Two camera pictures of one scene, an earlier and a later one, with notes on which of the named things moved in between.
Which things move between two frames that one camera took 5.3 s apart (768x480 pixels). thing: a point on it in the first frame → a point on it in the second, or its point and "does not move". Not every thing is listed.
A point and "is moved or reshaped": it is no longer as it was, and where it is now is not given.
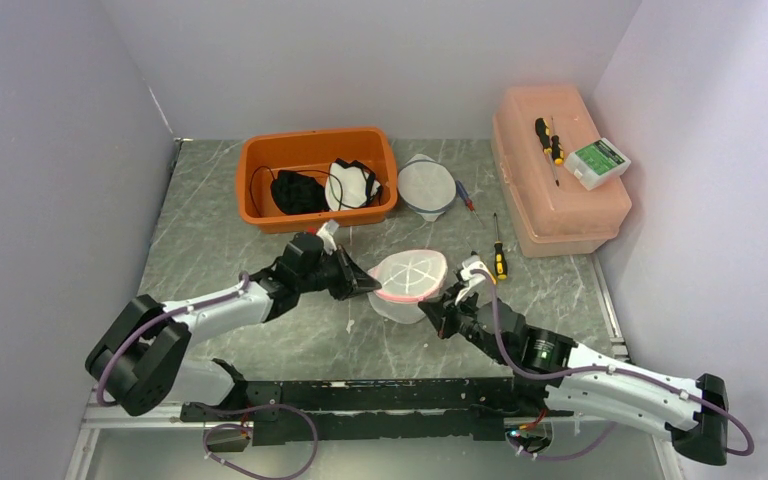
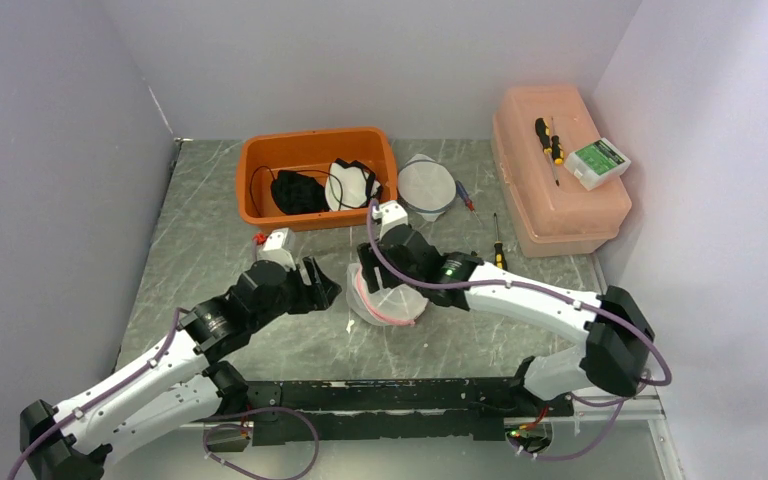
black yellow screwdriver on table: [501, 266] does not move
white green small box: [597, 164] does not move
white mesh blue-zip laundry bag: [426, 186] does not move
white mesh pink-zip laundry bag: [406, 278] is moved or reshaped
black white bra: [346, 185] does not move
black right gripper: [442, 312] → [368, 271]
